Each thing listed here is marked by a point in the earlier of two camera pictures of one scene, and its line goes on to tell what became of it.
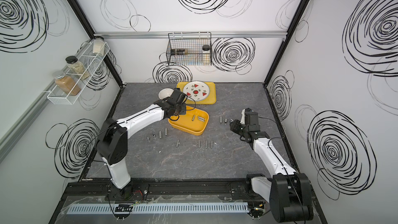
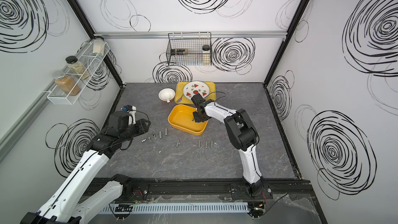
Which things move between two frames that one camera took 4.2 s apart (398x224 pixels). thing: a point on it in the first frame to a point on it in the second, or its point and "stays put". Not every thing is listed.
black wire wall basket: [187, 49] stays put
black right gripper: [235, 125] to [196, 117]
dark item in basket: [174, 52] stays put
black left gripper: [184, 111] to [142, 126]
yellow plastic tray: [211, 99] stays put
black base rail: [211, 192] stays put
